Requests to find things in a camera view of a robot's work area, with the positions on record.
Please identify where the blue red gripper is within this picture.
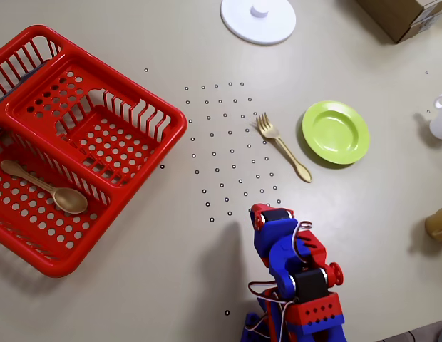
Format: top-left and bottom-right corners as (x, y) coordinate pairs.
(249, 203), (300, 258)

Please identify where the wooden spoon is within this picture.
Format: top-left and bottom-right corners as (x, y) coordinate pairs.
(0, 159), (89, 215)
(255, 112), (313, 184)

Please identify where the blue and red robot base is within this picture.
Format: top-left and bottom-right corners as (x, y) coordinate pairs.
(240, 295), (289, 342)

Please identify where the green plastic plate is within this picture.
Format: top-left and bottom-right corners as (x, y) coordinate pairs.
(301, 100), (371, 166)

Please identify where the tan plastic cup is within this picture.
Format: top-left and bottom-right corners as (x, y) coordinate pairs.
(424, 205), (442, 242)

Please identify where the white round lid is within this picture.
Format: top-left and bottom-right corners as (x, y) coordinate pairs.
(220, 0), (297, 46)

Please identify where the red plastic dish rack basket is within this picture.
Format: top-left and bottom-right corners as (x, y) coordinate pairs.
(0, 24), (189, 279)

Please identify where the brown cardboard box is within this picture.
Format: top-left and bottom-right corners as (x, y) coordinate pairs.
(354, 0), (442, 44)

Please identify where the gray plastic utensil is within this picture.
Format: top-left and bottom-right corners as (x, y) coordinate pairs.
(0, 60), (49, 108)

